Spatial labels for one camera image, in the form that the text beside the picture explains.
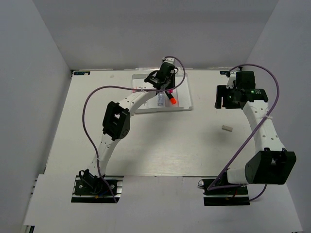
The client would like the white compartment tray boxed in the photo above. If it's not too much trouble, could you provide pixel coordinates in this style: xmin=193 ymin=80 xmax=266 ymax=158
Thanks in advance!
xmin=135 ymin=74 xmax=193 ymax=114

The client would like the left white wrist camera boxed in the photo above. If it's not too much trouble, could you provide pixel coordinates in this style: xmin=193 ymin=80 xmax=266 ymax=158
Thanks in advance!
xmin=162 ymin=57 xmax=175 ymax=65

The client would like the white eraser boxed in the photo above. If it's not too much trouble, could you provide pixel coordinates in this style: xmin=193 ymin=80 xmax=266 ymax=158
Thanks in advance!
xmin=222 ymin=125 xmax=233 ymax=132

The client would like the small blue-capped bottle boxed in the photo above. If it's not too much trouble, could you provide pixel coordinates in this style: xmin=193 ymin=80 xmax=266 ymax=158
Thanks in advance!
xmin=157 ymin=92 xmax=165 ymax=107

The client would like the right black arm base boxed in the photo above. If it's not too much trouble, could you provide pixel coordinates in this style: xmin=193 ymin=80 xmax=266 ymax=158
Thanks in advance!
xmin=198 ymin=179 xmax=250 ymax=206

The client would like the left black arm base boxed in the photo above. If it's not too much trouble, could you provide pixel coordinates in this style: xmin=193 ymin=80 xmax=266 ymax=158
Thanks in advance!
xmin=71 ymin=169 xmax=123 ymax=203

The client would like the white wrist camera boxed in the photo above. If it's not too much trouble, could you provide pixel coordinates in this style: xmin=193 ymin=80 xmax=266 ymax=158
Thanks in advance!
xmin=226 ymin=71 xmax=236 ymax=89
xmin=162 ymin=57 xmax=175 ymax=65

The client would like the orange highlighter black cap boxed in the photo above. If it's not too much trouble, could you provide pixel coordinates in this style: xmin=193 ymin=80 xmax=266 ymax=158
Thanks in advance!
xmin=165 ymin=92 xmax=177 ymax=105

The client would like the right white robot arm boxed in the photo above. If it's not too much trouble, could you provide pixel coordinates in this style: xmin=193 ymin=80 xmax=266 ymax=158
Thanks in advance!
xmin=215 ymin=70 xmax=296 ymax=194

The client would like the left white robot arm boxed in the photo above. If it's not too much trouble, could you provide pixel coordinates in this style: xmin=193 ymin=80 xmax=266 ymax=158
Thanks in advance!
xmin=82 ymin=57 xmax=176 ymax=194

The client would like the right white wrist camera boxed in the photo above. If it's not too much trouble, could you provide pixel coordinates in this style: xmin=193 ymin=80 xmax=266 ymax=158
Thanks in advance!
xmin=226 ymin=71 xmax=236 ymax=89

